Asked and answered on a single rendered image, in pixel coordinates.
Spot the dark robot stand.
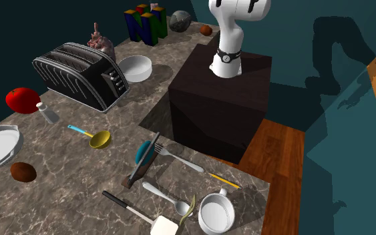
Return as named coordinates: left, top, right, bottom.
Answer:
left=168, top=31, right=272, bottom=165

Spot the silver fork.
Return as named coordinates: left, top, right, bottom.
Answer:
left=154, top=142, right=206, bottom=174

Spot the teal dish brush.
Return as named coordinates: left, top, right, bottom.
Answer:
left=134, top=140, right=156, bottom=166

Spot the white bowl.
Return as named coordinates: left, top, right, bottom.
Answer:
left=118, top=55, right=154, bottom=83

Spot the yellow pencil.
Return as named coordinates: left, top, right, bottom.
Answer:
left=208, top=172, right=242, bottom=190

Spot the silver spoon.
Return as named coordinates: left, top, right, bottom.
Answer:
left=142, top=181, right=194, bottom=218

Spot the small brown round fruit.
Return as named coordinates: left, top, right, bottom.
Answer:
left=199, top=25, right=214, bottom=37

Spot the olive green curved strip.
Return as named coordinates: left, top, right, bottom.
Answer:
left=178, top=194, right=197, bottom=228

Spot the grey stone sphere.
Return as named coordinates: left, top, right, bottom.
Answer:
left=169, top=10, right=193, bottom=33

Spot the colourful letter block figure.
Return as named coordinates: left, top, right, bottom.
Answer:
left=124, top=3, right=168, bottom=47

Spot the white mug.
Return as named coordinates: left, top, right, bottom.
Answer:
left=197, top=187, right=236, bottom=235

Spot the pink figurine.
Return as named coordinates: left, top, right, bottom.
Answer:
left=87, top=22, right=117, bottom=62

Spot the black toaster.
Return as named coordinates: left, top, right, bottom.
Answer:
left=32, top=41, right=130, bottom=114

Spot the grey salt shaker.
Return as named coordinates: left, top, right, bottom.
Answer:
left=35, top=101, right=61, bottom=125

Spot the red tomato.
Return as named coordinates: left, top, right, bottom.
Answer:
left=5, top=87, right=41, bottom=115

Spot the brown egg-shaped ball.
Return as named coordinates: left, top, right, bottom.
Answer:
left=10, top=162, right=37, bottom=184

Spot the dark knife with brown handle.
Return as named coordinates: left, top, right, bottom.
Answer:
left=121, top=131, right=161, bottom=190

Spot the yellow ladle with blue handle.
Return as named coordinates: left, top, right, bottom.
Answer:
left=67, top=124, right=112, bottom=150

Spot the white spatula with black handle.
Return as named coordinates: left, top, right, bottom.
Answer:
left=102, top=190, right=180, bottom=235

